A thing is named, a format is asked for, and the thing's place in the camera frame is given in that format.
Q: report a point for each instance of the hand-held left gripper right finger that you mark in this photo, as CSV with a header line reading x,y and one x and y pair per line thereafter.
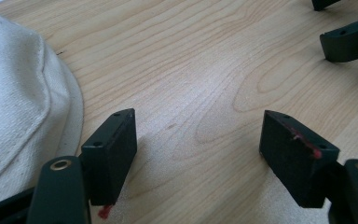
x,y
292,161

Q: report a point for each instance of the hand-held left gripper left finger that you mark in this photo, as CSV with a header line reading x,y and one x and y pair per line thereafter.
x,y
110,161

